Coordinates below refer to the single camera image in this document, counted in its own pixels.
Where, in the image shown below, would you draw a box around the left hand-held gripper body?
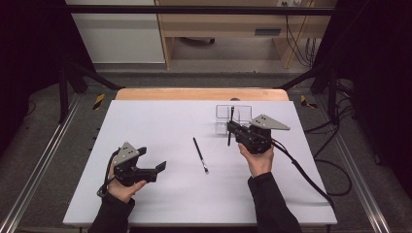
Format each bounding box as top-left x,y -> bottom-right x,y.
111,141 -> 160,187

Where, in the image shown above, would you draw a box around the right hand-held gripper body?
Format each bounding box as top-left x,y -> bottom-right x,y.
237,114 -> 292,155

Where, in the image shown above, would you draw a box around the clear acrylic organizer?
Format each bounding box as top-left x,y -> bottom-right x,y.
214,104 -> 254,136

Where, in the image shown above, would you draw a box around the black makeup brush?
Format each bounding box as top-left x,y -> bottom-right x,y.
192,136 -> 210,175

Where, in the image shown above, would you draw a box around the person's left hand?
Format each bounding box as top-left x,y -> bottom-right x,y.
106,163 -> 149,204

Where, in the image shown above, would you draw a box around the person's right hand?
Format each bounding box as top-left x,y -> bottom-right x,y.
237,142 -> 276,179

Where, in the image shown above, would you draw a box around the white table sheet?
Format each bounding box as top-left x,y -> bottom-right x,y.
62,99 -> 338,227

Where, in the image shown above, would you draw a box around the yellow clamp right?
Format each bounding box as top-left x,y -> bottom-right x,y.
299,94 -> 319,110

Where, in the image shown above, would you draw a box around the yellow clamp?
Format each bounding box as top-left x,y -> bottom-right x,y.
92,93 -> 107,111
299,94 -> 319,110

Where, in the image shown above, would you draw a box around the yellow clamp left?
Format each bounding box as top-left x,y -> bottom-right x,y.
92,93 -> 107,111

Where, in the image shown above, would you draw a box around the office chair base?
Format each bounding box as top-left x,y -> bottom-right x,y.
179,36 -> 217,47

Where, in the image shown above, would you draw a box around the light wooden desk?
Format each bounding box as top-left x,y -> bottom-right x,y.
154,0 -> 338,70

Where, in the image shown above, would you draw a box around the white cabinet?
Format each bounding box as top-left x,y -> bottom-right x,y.
66,0 -> 167,65

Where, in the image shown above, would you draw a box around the white power strip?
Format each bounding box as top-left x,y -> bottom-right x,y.
276,0 -> 307,8

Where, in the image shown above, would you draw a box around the black curtain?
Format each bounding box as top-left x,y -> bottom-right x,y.
312,0 -> 412,192
0,0 -> 95,156

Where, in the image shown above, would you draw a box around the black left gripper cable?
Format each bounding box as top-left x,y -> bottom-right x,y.
96,148 -> 121,199

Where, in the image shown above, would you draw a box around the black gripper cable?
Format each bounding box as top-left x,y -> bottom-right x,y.
270,138 -> 337,210
96,148 -> 121,199

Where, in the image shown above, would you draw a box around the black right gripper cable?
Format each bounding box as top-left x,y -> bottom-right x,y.
270,138 -> 337,210

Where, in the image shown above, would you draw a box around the black floor cable bundle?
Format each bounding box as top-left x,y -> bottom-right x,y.
304,103 -> 356,134

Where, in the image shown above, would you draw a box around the black frame stand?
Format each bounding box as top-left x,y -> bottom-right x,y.
275,62 -> 341,122
58,59 -> 125,124

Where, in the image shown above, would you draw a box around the aluminium floor rail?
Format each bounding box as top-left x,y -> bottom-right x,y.
319,95 -> 395,233
0,93 -> 84,233

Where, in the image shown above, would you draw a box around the black desk cables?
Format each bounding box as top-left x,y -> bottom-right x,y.
285,14 -> 320,68

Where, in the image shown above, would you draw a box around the black floor cable loop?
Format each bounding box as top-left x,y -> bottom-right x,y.
313,157 -> 354,197

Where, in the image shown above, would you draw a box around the black frame crossbar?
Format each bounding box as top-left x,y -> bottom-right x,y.
64,4 -> 338,17

